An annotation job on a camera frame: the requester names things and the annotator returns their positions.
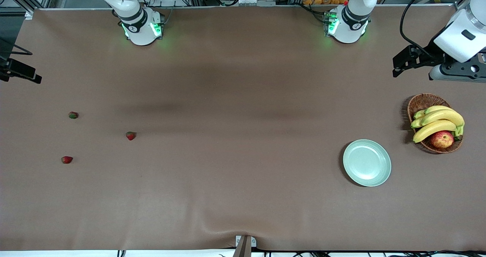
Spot yellow banana bunch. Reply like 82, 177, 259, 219
410, 105, 465, 143

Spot pale green round plate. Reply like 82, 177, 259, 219
342, 139, 392, 187

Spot brown table cloth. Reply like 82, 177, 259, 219
0, 5, 486, 252

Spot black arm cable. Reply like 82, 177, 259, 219
0, 41, 33, 56
399, 0, 460, 50

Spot brown wicker basket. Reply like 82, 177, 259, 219
407, 93, 464, 154

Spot grey metal clamp bracket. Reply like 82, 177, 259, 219
235, 235, 257, 257

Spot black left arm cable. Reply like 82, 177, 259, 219
399, 0, 460, 50

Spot red yellow apple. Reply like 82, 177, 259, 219
430, 131, 454, 149

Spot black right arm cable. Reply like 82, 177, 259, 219
0, 41, 33, 56

